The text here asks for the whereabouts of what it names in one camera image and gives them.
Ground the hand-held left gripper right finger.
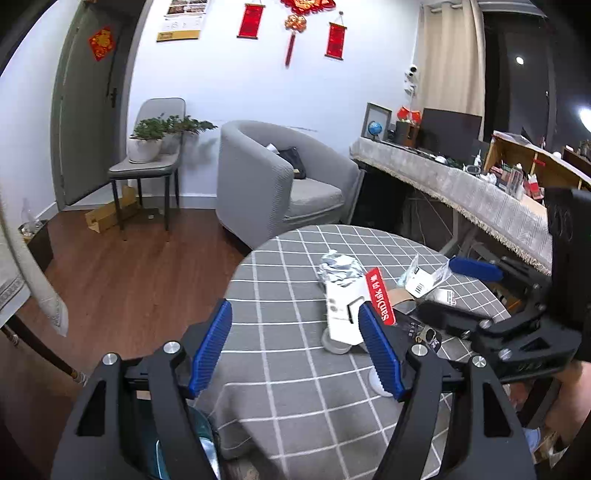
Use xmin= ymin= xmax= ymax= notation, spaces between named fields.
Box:
xmin=358 ymin=302 xmax=539 ymax=480

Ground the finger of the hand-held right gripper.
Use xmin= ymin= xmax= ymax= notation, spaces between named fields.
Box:
xmin=422 ymin=299 xmax=550 ymax=344
xmin=449 ymin=255 xmax=552 ymax=319

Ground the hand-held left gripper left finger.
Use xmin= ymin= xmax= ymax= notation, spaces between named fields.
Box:
xmin=51 ymin=299 xmax=233 ymax=480

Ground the clear blister pack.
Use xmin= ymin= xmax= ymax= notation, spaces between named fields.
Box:
xmin=399 ymin=254 xmax=451 ymax=298

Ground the silver foil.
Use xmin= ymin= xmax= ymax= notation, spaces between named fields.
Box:
xmin=318 ymin=249 xmax=365 ymax=289

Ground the person's right hand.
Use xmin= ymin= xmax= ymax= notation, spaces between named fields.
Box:
xmin=551 ymin=359 xmax=591 ymax=416

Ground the white round lid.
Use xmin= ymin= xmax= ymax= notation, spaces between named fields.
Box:
xmin=368 ymin=367 xmax=398 ymax=398

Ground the white desk leg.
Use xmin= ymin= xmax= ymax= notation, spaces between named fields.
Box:
xmin=450 ymin=208 xmax=488 ymax=260

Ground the black card package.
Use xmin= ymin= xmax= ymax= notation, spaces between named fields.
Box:
xmin=392 ymin=309 xmax=444 ymax=361

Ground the grey round lid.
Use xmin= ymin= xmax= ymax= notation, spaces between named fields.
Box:
xmin=321 ymin=330 xmax=352 ymax=355

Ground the brown cardboard piece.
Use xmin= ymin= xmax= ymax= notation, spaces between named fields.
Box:
xmin=388 ymin=288 xmax=417 ymax=315

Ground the red card package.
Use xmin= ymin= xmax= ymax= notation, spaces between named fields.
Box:
xmin=365 ymin=267 xmax=398 ymax=326

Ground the white card package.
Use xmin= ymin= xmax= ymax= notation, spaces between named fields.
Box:
xmin=323 ymin=277 xmax=370 ymax=344

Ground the long desk with lace cloth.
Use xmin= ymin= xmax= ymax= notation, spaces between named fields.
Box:
xmin=349 ymin=137 xmax=553 ymax=276

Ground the round table with checked cloth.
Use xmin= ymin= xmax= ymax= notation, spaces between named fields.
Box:
xmin=187 ymin=224 xmax=513 ymax=480

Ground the wooden desk organiser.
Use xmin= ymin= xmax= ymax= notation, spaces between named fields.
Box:
xmin=485 ymin=130 xmax=591 ymax=201

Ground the black monitor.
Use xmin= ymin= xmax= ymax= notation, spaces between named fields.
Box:
xmin=418 ymin=107 xmax=483 ymax=155

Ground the dark wooden box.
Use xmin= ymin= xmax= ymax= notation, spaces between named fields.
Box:
xmin=396 ymin=121 xmax=420 ymax=147

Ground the dark wooden leg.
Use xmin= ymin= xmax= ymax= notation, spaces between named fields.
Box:
xmin=0 ymin=323 xmax=86 ymax=386

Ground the long cardboard box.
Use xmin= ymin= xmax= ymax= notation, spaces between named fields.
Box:
xmin=84 ymin=185 xmax=139 ymax=234

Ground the grey armchair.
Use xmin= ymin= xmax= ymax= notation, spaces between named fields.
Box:
xmin=217 ymin=120 xmax=361 ymax=250

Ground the beige patterned cloth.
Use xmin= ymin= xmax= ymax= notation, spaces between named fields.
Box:
xmin=0 ymin=180 xmax=70 ymax=337

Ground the grey dining chair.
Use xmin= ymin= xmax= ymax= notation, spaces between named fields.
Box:
xmin=108 ymin=97 xmax=187 ymax=241

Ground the beige curtain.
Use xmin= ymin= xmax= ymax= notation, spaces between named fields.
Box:
xmin=413 ymin=0 xmax=486 ymax=130

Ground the black floor bin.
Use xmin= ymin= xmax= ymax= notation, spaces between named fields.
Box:
xmin=18 ymin=219 xmax=54 ymax=273

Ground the black bag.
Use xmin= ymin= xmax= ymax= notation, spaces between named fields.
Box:
xmin=278 ymin=147 xmax=306 ymax=180

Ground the potted plant in white pot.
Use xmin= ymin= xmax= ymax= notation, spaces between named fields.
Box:
xmin=159 ymin=114 xmax=218 ymax=155
xmin=128 ymin=117 xmax=169 ymax=164

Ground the clear plastic bottle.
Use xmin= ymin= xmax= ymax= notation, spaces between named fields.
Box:
xmin=21 ymin=198 xmax=38 ymax=232

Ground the grey door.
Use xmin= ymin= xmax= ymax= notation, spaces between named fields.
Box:
xmin=50 ymin=0 xmax=153 ymax=207

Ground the red knot ornament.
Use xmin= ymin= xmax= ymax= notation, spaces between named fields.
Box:
xmin=279 ymin=0 xmax=337 ymax=69

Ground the red door decoration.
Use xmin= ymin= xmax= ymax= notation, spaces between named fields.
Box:
xmin=89 ymin=26 xmax=115 ymax=62

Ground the picture frame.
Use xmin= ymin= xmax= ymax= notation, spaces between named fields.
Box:
xmin=361 ymin=102 xmax=393 ymax=141

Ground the red wall scroll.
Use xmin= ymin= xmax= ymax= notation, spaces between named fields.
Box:
xmin=324 ymin=11 xmax=347 ymax=61
xmin=237 ymin=3 xmax=266 ymax=40

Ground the wall calendar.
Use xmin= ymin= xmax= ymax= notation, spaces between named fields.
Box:
xmin=156 ymin=0 xmax=211 ymax=43

